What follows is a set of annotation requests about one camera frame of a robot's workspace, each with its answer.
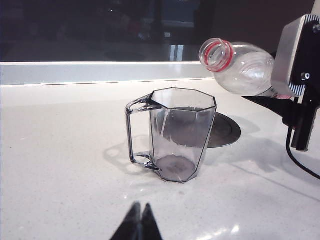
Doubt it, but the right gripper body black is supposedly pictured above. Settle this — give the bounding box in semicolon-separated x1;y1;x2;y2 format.
281;23;320;151

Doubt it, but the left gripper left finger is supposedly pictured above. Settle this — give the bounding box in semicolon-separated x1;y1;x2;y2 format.
109;201;142;240

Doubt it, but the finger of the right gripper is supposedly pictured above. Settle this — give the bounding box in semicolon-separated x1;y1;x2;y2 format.
270;14;320;98
240;94;300;123

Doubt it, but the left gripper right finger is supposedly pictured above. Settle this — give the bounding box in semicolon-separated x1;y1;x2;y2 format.
138;202;164;240

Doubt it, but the clear water bottle red label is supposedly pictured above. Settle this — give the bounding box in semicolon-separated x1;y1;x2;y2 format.
199;37;294;100

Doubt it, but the transparent grey faceted mug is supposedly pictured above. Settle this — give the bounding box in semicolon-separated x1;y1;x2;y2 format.
124;87;217;184

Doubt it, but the round metal countertop disc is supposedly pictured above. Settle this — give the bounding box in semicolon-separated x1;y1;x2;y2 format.
163;107;242;149

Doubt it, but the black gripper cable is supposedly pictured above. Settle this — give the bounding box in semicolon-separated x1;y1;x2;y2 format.
285;126;320;180

